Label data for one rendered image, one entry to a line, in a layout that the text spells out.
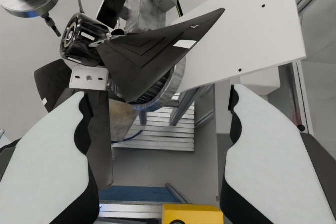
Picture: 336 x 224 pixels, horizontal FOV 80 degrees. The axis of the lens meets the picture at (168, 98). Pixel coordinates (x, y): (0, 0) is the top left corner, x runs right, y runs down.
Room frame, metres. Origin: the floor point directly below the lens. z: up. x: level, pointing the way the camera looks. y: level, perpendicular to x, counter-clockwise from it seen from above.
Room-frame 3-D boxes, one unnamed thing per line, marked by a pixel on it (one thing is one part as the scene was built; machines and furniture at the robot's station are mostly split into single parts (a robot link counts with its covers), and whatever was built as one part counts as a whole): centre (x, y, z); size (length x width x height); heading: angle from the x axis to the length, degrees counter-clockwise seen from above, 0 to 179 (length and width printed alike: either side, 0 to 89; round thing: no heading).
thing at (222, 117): (0.39, -0.30, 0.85); 0.36 x 0.24 x 0.03; 14
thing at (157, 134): (0.33, 0.04, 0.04); 0.62 x 0.46 x 0.08; 104
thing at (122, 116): (0.11, 0.16, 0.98); 0.20 x 0.16 x 0.20; 104
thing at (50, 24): (0.15, 0.20, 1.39); 0.01 x 0.01 x 0.05
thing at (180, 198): (-0.12, -0.20, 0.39); 0.04 x 0.04 x 0.78; 14
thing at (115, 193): (-0.22, 0.21, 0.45); 0.82 x 0.01 x 0.66; 104
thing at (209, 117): (0.39, -0.30, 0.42); 0.04 x 0.04 x 0.83; 14
